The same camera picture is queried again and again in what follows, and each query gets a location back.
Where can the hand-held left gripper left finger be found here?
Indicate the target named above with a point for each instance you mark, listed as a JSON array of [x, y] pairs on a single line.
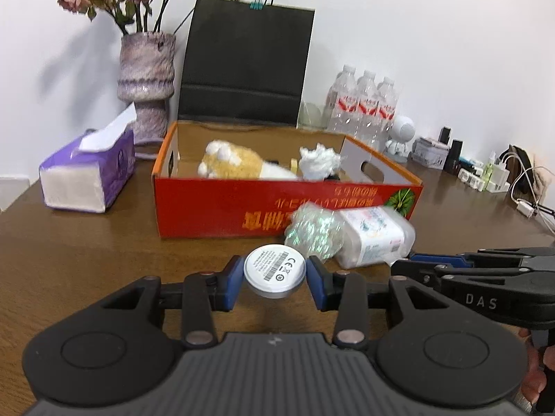
[[232, 284]]

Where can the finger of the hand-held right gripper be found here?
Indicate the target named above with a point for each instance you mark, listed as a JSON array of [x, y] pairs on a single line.
[[416, 271], [433, 258]]

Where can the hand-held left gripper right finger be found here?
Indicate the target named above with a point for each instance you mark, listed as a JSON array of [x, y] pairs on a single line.
[[316, 286]]

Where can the white round disc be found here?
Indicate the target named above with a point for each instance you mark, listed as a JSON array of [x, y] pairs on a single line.
[[275, 268]]

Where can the iridescent wrap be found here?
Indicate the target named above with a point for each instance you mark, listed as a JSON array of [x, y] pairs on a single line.
[[314, 234]]

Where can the white wet wipes packet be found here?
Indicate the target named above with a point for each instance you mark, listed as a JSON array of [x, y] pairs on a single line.
[[373, 238]]

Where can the orange cardboard box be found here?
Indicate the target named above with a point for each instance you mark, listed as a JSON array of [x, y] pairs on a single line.
[[208, 208]]

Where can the person's right hand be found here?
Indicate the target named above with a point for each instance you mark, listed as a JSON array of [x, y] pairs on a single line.
[[532, 377]]

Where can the white power strip with chargers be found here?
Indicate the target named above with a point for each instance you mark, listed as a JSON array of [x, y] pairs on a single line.
[[470, 177]]

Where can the white power adapter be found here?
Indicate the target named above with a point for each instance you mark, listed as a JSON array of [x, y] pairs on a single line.
[[525, 208]]

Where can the small spray bottle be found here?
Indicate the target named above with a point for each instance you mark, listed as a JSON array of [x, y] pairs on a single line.
[[491, 169]]

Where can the white charger plug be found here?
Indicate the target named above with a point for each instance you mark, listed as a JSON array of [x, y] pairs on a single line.
[[503, 175]]

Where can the yellow and white plush toy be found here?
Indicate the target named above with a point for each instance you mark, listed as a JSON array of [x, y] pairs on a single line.
[[243, 162]]

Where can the small black box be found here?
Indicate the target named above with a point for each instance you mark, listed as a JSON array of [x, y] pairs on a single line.
[[445, 134]]

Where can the beige pouch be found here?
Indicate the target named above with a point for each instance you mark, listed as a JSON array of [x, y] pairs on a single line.
[[540, 180]]

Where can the white robot figure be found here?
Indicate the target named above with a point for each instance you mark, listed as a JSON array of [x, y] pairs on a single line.
[[403, 128]]

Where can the black round stand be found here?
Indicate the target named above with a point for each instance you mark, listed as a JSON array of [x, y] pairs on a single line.
[[518, 154]]

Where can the red label water bottle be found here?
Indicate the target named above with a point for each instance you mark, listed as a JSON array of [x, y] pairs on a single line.
[[386, 110], [342, 104], [367, 106]]

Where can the grey glass cup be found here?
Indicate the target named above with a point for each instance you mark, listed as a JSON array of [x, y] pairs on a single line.
[[310, 115]]

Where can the purple tissue box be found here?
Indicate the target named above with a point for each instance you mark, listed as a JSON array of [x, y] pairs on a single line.
[[86, 173]]

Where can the black paper bag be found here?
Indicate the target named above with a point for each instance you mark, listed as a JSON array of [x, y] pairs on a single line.
[[247, 60]]

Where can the purple mottled vase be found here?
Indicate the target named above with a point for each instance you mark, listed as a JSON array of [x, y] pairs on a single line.
[[147, 69]]

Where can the teal binder clip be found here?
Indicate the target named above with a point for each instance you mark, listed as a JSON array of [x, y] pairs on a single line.
[[256, 6]]

